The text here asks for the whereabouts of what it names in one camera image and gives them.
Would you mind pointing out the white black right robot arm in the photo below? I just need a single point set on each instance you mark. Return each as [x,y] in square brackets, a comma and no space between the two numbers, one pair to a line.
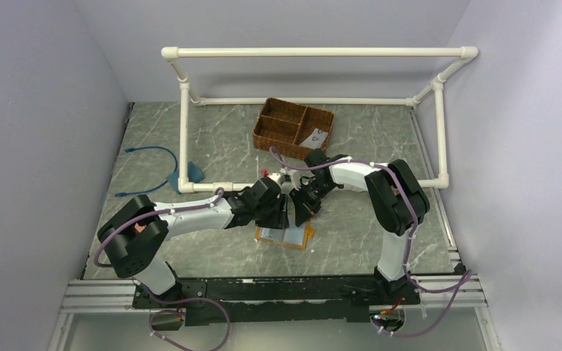
[398,201]

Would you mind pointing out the white patterned credit card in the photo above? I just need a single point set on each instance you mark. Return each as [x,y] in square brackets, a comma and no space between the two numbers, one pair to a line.
[315,140]

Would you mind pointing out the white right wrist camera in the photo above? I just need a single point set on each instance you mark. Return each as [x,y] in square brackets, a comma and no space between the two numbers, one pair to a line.
[291,180]

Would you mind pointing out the aluminium extrusion frame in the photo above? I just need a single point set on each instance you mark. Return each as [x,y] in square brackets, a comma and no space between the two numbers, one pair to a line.
[115,296]

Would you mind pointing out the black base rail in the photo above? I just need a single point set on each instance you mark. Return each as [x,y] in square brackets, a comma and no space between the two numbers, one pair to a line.
[352,298]

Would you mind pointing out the brown woven wicker basket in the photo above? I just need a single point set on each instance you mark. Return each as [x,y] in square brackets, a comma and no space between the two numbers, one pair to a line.
[283,125]

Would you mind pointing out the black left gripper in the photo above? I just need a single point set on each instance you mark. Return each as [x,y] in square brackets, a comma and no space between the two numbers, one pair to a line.
[279,219]

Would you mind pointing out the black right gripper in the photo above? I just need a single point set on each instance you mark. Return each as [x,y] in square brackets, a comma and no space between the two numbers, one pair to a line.
[304,208]

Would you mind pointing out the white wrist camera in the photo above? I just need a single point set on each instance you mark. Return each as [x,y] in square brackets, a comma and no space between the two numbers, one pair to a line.
[291,180]
[277,177]

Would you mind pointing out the orange card holder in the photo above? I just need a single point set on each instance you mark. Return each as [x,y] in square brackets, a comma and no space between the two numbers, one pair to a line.
[305,237]

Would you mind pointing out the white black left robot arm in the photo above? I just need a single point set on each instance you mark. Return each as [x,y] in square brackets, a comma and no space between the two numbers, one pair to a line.
[131,239]

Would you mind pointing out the teal blue pouch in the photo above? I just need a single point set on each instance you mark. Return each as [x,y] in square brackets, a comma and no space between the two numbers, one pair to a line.
[194,174]

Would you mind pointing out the blue credit cards stack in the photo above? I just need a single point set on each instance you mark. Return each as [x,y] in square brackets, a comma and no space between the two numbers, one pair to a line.
[286,235]

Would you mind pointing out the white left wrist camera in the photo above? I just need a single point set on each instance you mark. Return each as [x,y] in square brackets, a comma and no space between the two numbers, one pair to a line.
[277,177]

